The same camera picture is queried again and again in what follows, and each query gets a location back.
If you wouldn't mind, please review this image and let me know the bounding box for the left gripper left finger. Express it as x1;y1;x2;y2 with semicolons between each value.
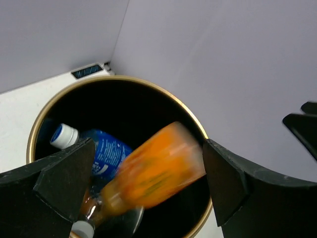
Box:
0;139;95;238

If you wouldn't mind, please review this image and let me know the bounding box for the black corner sticker right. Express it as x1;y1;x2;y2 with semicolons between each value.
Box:
71;63;104;80

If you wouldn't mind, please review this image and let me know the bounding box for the orange juice bottle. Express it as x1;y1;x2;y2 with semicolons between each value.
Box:
99;120;208;219

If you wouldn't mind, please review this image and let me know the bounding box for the dark blue round bin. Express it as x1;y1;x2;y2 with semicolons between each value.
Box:
26;75;212;238

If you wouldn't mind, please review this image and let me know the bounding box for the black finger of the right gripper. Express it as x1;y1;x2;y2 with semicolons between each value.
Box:
282;101;317;161

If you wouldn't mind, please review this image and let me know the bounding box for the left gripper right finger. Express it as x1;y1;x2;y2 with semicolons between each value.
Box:
203;139;317;238

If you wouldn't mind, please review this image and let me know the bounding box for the clear bottle blue label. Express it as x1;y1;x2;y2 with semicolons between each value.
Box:
49;123;134;181
69;179;144;238

